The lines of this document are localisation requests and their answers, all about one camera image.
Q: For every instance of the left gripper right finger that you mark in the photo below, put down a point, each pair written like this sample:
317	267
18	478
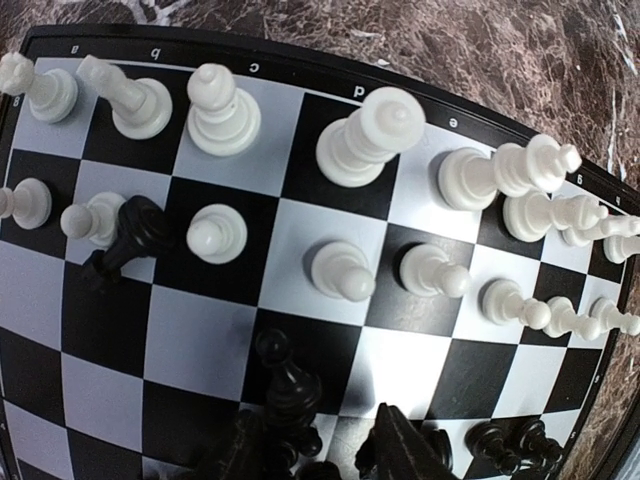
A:
394	449

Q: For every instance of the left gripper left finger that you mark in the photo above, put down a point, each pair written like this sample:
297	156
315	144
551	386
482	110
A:
239	453

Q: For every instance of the fallen black piece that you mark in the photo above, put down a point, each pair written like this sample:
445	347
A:
293	395
527	448
143	230

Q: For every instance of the white pawn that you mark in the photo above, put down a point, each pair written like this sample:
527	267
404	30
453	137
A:
564	319
95	220
340	270
29	203
503	302
217	234
609	317
426	271

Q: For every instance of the black and grey chessboard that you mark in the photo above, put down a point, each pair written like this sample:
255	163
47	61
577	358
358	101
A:
138	380

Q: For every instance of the white bishop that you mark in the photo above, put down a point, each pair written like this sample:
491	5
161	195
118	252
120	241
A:
529	218
223	120

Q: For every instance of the white king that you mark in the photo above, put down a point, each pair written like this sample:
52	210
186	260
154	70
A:
469	181

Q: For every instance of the white queen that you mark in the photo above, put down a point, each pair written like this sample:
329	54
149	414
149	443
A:
352	152

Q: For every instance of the white rook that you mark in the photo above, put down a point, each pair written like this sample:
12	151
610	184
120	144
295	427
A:
618	248
51	96

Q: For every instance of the white knight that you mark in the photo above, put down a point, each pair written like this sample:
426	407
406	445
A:
612	225
141	108

